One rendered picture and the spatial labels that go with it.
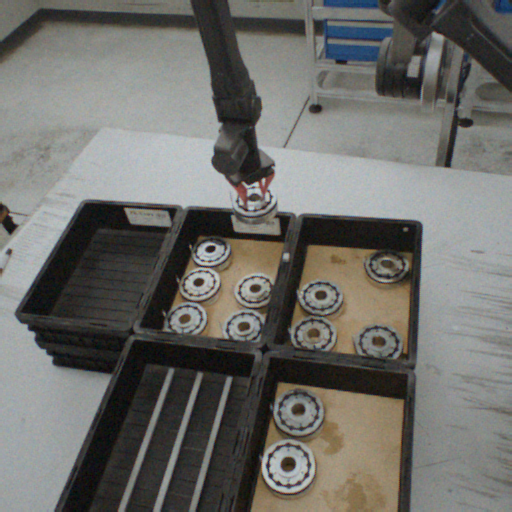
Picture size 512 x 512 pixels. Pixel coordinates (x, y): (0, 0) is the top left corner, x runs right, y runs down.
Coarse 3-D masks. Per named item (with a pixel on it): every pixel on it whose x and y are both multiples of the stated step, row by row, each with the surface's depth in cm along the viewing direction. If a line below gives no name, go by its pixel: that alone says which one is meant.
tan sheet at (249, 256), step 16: (240, 240) 150; (240, 256) 146; (256, 256) 145; (272, 256) 144; (224, 272) 143; (240, 272) 142; (256, 272) 142; (272, 272) 141; (224, 288) 140; (176, 304) 138; (224, 304) 136; (224, 320) 133; (208, 336) 131
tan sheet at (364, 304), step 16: (320, 256) 142; (336, 256) 142; (352, 256) 141; (368, 256) 140; (304, 272) 140; (320, 272) 139; (336, 272) 138; (352, 272) 138; (352, 288) 134; (368, 288) 134; (400, 288) 133; (352, 304) 131; (368, 304) 131; (384, 304) 130; (400, 304) 130; (336, 320) 129; (352, 320) 128; (368, 320) 128; (384, 320) 127; (400, 320) 127; (352, 352) 123
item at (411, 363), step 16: (400, 224) 133; (416, 224) 132; (416, 240) 129; (416, 256) 126; (288, 272) 127; (416, 272) 123; (416, 288) 121; (416, 304) 117; (272, 320) 119; (416, 320) 115; (272, 336) 116; (416, 336) 112; (304, 352) 113; (320, 352) 112; (336, 352) 112; (416, 352) 110
